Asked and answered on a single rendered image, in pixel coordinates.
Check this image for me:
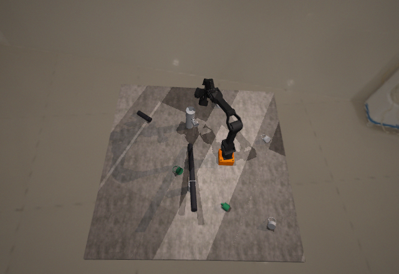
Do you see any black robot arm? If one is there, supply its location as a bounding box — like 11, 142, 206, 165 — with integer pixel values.
194, 78, 243, 160

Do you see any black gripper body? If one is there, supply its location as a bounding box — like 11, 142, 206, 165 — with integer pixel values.
199, 78, 208, 106

